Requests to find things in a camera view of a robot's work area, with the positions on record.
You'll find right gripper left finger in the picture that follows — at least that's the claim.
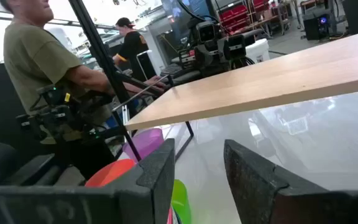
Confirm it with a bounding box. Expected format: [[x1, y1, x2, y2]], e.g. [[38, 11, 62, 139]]
[[0, 138, 176, 224]]

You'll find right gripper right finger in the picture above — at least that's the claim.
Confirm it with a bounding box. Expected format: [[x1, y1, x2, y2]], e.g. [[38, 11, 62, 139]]
[[223, 139, 358, 224]]

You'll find wooden board ramp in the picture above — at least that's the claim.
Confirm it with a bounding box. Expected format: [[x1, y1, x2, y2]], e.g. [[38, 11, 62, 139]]
[[112, 27, 358, 162]]

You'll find green translucent plastic bowl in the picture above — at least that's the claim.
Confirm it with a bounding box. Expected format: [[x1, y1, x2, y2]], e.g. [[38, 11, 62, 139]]
[[170, 179, 193, 224]]

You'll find black keyboard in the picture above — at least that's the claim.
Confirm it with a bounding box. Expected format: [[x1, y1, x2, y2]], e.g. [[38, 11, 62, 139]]
[[159, 62, 183, 79]]

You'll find red storage bin rack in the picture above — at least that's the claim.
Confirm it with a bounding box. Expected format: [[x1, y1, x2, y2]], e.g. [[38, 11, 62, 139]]
[[218, 0, 272, 34]]

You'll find red translucent plastic bowl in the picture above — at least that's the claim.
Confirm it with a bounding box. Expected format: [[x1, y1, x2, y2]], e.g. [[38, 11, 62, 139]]
[[85, 159, 137, 188]]

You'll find white plastic bucket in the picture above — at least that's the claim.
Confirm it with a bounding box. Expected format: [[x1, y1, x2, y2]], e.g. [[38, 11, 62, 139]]
[[246, 37, 271, 64]]

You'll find white glossy table mat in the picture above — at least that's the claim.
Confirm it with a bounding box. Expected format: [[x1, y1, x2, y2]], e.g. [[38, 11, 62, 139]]
[[116, 88, 358, 224]]

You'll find white-framed dark screen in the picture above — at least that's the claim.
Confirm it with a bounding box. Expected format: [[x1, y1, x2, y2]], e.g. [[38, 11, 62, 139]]
[[135, 49, 158, 82]]

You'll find person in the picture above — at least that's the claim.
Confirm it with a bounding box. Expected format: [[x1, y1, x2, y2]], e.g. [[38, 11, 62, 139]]
[[0, 0, 169, 181], [112, 17, 151, 82]]

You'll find purple translucent plastic bowl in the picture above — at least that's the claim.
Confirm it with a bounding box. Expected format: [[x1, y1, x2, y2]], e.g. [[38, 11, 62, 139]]
[[122, 128, 165, 163]]

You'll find black computer tower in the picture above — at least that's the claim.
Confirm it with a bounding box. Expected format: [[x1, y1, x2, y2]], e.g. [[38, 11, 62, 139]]
[[302, 8, 333, 42]]

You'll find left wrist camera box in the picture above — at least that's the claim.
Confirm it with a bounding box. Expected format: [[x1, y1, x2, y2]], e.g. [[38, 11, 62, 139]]
[[196, 21, 219, 45]]

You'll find large dark wall display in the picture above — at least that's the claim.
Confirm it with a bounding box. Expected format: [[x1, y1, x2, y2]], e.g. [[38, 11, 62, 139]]
[[161, 0, 213, 32]]

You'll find black aluminium rig frame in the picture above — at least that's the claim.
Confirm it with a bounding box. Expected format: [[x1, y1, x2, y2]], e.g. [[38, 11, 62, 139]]
[[68, 0, 138, 121]]

